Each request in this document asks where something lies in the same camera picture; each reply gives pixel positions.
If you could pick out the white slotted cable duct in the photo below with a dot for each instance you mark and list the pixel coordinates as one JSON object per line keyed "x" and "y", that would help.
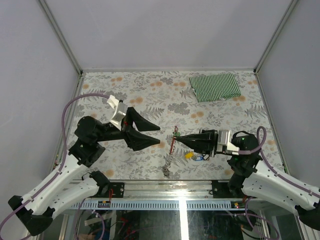
{"x": 202, "y": 205}

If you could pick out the green white striped cloth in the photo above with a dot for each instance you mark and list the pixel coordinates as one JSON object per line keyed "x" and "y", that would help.
{"x": 217, "y": 87}

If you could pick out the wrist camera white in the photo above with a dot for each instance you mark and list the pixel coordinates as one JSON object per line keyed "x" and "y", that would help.
{"x": 119, "y": 111}
{"x": 224, "y": 144}

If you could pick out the aluminium front rail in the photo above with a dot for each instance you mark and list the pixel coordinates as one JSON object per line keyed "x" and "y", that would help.
{"x": 168, "y": 190}

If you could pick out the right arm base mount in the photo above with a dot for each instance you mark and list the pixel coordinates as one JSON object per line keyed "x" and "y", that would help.
{"x": 227, "y": 189}

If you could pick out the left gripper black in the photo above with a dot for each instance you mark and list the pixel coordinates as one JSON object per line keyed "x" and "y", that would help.
{"x": 138, "y": 140}

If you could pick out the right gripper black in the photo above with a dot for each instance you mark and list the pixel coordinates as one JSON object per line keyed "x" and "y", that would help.
{"x": 206, "y": 143}

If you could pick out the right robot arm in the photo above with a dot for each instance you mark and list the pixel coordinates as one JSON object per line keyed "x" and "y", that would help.
{"x": 254, "y": 176}

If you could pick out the blue key tag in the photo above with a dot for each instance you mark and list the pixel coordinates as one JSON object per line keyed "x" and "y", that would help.
{"x": 198, "y": 158}

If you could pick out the yellow key tag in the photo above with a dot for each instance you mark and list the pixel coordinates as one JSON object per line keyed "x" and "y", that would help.
{"x": 189, "y": 155}

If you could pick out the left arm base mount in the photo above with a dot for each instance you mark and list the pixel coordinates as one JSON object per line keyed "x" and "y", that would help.
{"x": 111, "y": 190}

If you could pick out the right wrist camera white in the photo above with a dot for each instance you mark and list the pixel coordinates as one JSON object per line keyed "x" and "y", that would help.
{"x": 224, "y": 144}

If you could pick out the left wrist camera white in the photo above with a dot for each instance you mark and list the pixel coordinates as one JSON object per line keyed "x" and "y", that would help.
{"x": 119, "y": 111}

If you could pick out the metal key holder red handle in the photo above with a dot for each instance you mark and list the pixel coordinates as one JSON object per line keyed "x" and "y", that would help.
{"x": 169, "y": 158}

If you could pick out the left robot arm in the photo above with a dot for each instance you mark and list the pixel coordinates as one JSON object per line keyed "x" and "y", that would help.
{"x": 38, "y": 208}

